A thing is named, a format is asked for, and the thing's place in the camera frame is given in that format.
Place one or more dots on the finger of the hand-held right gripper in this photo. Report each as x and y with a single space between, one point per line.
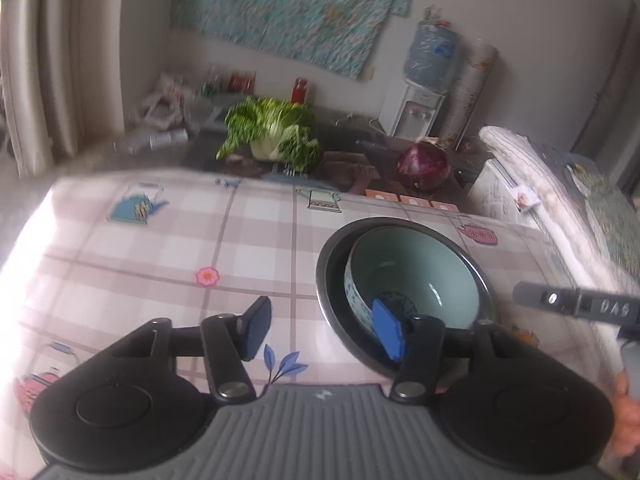
540 296

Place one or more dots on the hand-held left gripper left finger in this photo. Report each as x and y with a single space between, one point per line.
257 330

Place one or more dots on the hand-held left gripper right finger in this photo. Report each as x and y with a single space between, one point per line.
390 332

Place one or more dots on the teal ceramic bowl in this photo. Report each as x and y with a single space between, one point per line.
415 270

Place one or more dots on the steel bowl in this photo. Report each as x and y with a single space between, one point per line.
332 280

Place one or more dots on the person's right hand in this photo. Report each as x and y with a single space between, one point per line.
629 420

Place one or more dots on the green floral bedding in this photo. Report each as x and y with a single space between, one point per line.
600 200

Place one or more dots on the white printed box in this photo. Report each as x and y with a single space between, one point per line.
492 190

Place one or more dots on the rolled white quilt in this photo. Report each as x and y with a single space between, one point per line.
540 170

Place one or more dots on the brown wooden board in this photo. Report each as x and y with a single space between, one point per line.
350 172

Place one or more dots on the red onion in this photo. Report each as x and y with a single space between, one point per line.
424 165

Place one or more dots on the napa cabbage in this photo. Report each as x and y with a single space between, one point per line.
270 130

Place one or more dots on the dark side table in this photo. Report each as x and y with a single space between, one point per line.
340 135

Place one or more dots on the grey metal can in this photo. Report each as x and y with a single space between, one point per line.
170 137

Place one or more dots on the rolled printed paper tube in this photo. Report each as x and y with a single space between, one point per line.
472 90

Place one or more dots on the white water dispenser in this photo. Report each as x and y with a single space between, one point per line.
405 110

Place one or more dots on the red bottle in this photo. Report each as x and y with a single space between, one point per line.
299 91

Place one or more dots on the white plastic bag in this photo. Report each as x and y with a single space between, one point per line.
165 100

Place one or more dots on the beige curtain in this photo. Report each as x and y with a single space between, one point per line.
50 60

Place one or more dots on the teal floral wall cloth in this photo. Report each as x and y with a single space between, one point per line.
280 5

